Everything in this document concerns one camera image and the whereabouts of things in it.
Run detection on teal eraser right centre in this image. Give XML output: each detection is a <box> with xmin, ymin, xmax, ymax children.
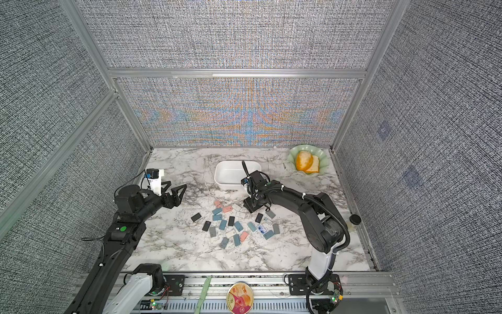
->
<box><xmin>247</xmin><ymin>222</ymin><xmax>257</xmax><ymax>232</ymax></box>

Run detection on round colourful tin lid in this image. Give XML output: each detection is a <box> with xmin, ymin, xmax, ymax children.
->
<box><xmin>226</xmin><ymin>282</ymin><xmax>254</xmax><ymax>314</ymax></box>

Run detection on green scalloped plate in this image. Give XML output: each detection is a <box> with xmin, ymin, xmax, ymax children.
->
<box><xmin>287</xmin><ymin>144</ymin><xmax>330</xmax><ymax>175</ymax></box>

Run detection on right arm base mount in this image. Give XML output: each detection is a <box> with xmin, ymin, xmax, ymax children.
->
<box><xmin>283</xmin><ymin>273</ymin><xmax>343</xmax><ymax>296</ymax></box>

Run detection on teal eraser bottom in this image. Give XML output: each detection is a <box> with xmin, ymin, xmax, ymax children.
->
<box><xmin>233</xmin><ymin>234</ymin><xmax>241</xmax><ymax>247</ymax></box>

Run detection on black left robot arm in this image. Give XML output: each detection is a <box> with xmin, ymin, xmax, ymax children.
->
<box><xmin>65</xmin><ymin>184</ymin><xmax>187</xmax><ymax>313</ymax></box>

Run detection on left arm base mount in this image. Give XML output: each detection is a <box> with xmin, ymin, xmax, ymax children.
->
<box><xmin>163</xmin><ymin>273</ymin><xmax>186</xmax><ymax>297</ymax></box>

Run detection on bread pieces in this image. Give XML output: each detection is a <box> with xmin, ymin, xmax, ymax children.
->
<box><xmin>295</xmin><ymin>150</ymin><xmax>320</xmax><ymax>174</ymax></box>

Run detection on teal eraser far right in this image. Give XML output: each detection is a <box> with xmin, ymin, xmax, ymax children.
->
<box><xmin>264</xmin><ymin>230</ymin><xmax>275</xmax><ymax>240</ymax></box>

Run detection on teal eraser centre left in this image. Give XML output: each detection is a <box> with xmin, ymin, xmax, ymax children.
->
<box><xmin>219</xmin><ymin>220</ymin><xmax>227</xmax><ymax>231</ymax></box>

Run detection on green strip on rail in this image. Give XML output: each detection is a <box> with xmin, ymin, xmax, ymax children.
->
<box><xmin>194</xmin><ymin>276</ymin><xmax>213</xmax><ymax>314</ymax></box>

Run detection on teal eraser upper left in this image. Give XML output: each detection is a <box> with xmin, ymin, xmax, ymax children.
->
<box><xmin>212</xmin><ymin>208</ymin><xmax>223</xmax><ymax>221</ymax></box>

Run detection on teal eraser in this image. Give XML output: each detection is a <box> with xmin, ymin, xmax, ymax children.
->
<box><xmin>219</xmin><ymin>220</ymin><xmax>227</xmax><ymax>231</ymax></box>
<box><xmin>233</xmin><ymin>234</ymin><xmax>241</xmax><ymax>247</ymax></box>
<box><xmin>247</xmin><ymin>222</ymin><xmax>257</xmax><ymax>232</ymax></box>
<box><xmin>234</xmin><ymin>221</ymin><xmax>243</xmax><ymax>232</ymax></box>
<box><xmin>212</xmin><ymin>208</ymin><xmax>223</xmax><ymax>221</ymax></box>
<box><xmin>264</xmin><ymin>230</ymin><xmax>275</xmax><ymax>240</ymax></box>

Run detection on small black-capped jar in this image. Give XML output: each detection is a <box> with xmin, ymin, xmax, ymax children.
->
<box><xmin>346</xmin><ymin>214</ymin><xmax>362</xmax><ymax>232</ymax></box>

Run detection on white storage box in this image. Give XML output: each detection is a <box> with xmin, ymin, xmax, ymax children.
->
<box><xmin>214</xmin><ymin>160</ymin><xmax>247</xmax><ymax>192</ymax></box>

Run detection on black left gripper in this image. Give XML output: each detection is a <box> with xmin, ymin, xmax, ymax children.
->
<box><xmin>136</xmin><ymin>180</ymin><xmax>186</xmax><ymax>223</ymax></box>

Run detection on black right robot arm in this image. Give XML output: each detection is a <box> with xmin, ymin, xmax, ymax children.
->
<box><xmin>241</xmin><ymin>178</ymin><xmax>351</xmax><ymax>294</ymax></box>

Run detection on blue white wrapped eraser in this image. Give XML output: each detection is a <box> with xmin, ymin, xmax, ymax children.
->
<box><xmin>258</xmin><ymin>225</ymin><xmax>267</xmax><ymax>235</ymax></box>

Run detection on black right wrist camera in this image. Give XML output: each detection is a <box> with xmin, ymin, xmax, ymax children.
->
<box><xmin>241</xmin><ymin>171</ymin><xmax>269</xmax><ymax>188</ymax></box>

